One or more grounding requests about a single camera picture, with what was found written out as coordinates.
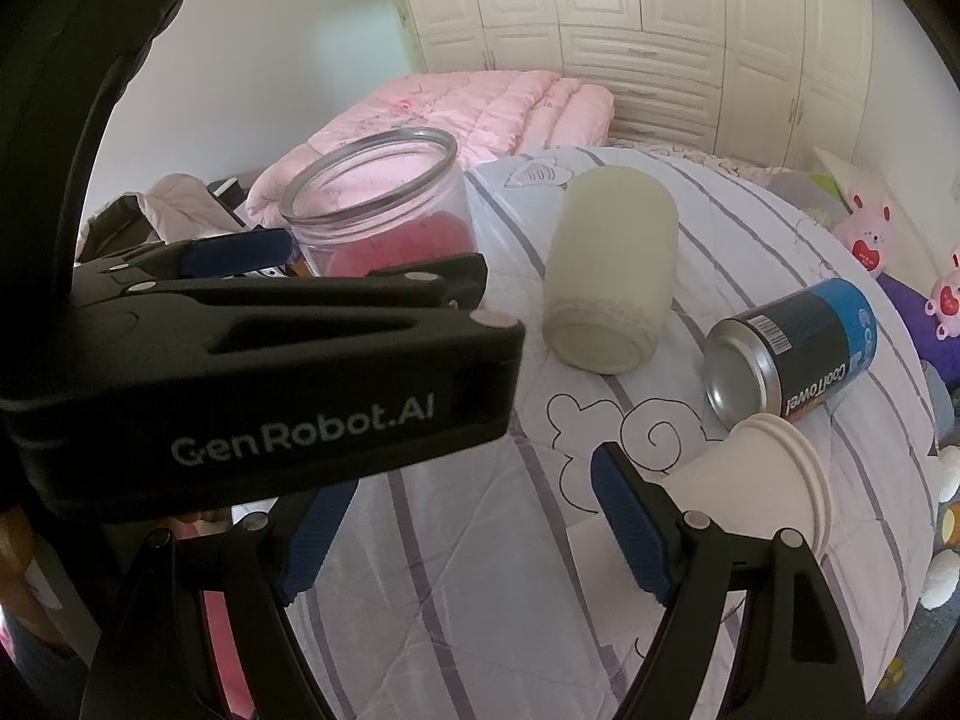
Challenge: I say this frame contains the pink quilt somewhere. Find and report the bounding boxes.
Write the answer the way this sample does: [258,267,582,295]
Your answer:
[246,69,617,232]

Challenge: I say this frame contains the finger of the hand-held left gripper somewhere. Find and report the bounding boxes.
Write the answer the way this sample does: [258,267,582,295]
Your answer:
[73,228,296,295]
[124,253,490,313]

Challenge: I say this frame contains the pink plush rabbit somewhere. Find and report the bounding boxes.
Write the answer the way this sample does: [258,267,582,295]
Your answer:
[831,190,899,276]
[922,243,960,347]

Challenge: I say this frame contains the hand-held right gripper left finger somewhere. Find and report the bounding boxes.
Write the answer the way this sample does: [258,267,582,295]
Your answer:
[79,478,362,720]

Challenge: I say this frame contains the clear plastic jar red contents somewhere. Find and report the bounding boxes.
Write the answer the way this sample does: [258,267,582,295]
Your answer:
[280,127,482,280]

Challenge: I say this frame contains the purple cloth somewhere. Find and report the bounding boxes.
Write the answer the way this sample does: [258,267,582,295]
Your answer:
[876,270,960,392]

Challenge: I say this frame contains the striped white blanket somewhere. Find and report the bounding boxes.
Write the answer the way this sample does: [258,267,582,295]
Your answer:
[283,144,947,720]

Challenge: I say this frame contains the white paper cup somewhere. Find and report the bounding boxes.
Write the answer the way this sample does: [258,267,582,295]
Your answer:
[660,412,834,557]

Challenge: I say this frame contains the white and green pillow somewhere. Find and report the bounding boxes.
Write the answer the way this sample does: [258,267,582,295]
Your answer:
[765,146,872,227]

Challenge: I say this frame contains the cream wardrobe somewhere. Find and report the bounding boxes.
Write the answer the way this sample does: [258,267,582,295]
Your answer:
[373,0,880,167]

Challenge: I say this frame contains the pink floral bed sheet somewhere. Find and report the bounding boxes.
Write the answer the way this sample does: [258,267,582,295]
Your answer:
[609,136,793,185]

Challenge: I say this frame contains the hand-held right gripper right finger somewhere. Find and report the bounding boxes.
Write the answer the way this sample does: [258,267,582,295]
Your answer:
[590,442,853,720]

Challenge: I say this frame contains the frosted white cup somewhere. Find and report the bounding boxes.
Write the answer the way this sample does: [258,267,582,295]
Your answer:
[541,166,680,376]

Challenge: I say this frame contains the blue and black can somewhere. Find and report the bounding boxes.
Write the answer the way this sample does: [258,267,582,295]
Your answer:
[701,277,880,427]

